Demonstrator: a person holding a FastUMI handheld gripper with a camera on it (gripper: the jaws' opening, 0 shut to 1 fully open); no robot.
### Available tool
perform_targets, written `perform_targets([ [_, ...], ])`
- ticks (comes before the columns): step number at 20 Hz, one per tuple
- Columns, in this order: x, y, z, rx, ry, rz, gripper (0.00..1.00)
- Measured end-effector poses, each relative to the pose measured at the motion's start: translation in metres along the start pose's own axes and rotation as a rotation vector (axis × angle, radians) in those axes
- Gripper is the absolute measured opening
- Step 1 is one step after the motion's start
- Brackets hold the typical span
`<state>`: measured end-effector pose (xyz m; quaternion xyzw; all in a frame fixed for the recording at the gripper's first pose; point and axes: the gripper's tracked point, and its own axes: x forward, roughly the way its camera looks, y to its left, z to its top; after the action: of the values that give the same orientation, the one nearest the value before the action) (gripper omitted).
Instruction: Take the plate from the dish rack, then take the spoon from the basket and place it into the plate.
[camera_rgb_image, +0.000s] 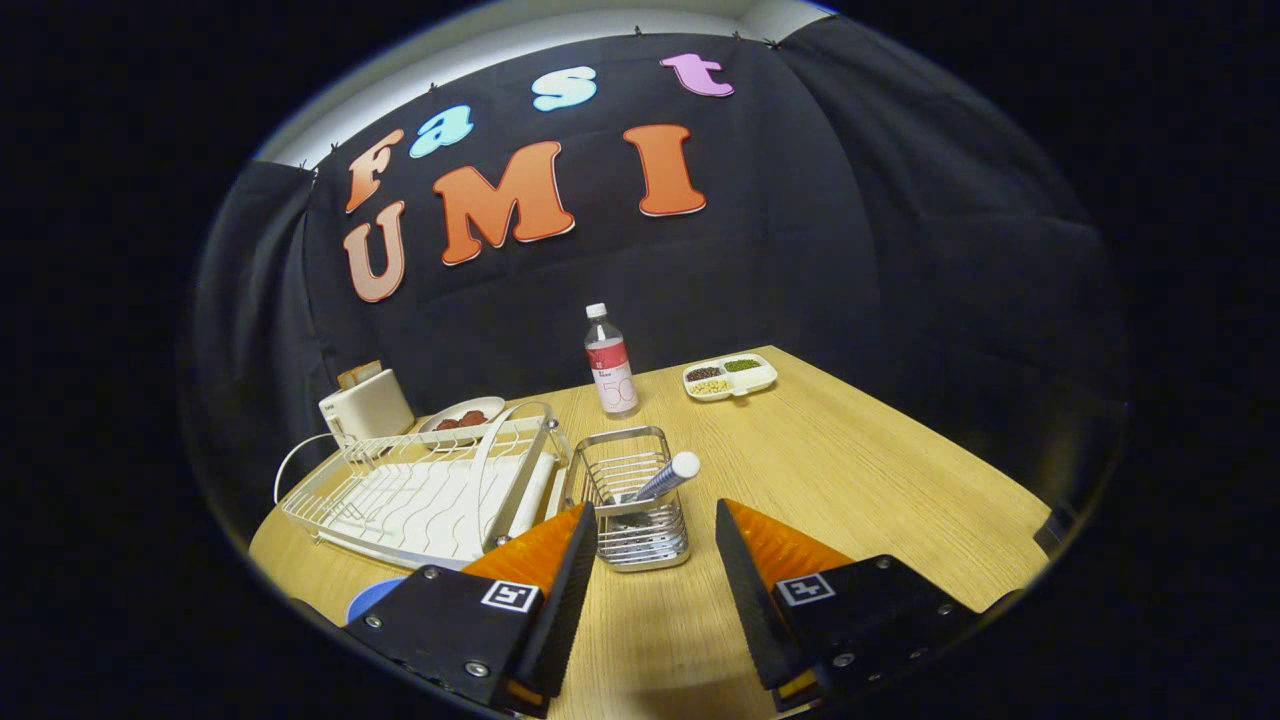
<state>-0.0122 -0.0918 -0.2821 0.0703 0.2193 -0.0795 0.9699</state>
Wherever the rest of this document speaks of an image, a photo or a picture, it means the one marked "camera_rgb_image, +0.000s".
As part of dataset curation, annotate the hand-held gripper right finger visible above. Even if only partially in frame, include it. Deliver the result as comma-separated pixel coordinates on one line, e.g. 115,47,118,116
715,498,986,713

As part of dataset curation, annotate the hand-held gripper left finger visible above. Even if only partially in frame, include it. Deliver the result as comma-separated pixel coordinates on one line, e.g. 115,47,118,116
345,500,599,719

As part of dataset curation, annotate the metal wire basket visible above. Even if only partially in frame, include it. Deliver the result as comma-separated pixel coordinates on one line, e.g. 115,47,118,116
563,426,692,573

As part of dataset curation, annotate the white handled metal spoon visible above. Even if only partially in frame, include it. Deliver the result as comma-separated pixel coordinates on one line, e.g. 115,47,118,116
610,451,702,528

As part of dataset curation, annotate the white wire dish rack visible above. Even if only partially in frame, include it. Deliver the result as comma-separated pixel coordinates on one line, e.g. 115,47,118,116
278,400,573,571

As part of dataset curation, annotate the blue plate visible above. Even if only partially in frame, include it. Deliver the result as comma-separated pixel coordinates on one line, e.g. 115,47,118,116
347,577,407,626

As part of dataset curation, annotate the small white plate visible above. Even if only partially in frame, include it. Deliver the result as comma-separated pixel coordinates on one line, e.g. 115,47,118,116
417,396,507,437

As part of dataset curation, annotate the white divided tray with beans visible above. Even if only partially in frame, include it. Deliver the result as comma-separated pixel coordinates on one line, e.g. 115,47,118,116
682,352,780,402

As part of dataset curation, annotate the clear bottle with red label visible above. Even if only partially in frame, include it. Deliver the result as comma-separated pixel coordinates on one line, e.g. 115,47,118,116
584,302,641,419

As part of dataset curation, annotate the white toaster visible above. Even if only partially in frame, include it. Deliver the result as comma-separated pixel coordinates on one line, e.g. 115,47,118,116
318,368,416,448

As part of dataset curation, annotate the black backdrop cloth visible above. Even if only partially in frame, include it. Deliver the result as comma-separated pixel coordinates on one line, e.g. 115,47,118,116
185,15,1131,561

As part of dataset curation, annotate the white toaster cable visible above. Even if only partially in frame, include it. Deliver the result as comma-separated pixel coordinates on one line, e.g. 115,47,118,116
273,432,343,503

